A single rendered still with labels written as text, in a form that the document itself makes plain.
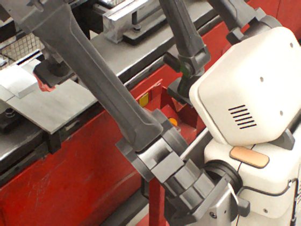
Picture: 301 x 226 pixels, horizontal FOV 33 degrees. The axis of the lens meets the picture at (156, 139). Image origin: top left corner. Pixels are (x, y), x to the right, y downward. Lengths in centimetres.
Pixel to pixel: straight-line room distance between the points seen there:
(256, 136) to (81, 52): 36
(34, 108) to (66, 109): 9
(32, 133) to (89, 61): 78
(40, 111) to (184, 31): 44
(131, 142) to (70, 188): 94
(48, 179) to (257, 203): 85
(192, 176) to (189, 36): 59
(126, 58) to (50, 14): 106
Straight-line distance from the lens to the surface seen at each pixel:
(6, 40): 149
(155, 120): 89
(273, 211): 100
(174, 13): 138
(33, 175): 161
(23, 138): 151
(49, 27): 72
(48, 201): 175
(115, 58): 176
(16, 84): 149
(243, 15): 121
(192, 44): 143
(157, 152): 91
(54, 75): 127
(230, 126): 95
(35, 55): 161
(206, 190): 91
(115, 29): 179
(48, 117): 137
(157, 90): 172
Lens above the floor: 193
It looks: 46 degrees down
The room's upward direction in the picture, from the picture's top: 2 degrees clockwise
